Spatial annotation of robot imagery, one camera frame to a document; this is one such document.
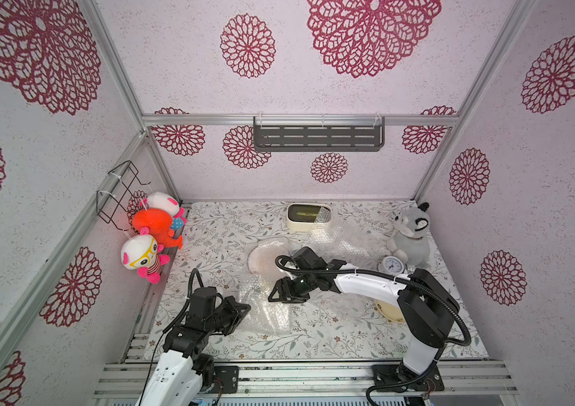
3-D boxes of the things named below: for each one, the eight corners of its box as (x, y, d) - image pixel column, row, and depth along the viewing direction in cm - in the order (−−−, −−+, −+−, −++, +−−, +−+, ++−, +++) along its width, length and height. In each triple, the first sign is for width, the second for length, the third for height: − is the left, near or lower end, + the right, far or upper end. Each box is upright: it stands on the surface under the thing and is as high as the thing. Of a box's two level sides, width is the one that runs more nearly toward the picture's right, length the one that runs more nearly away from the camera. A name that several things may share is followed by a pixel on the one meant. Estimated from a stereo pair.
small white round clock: (382, 274, 98) (385, 269, 95) (378, 262, 102) (381, 256, 98) (401, 274, 98) (405, 269, 95) (397, 262, 102) (400, 256, 98)
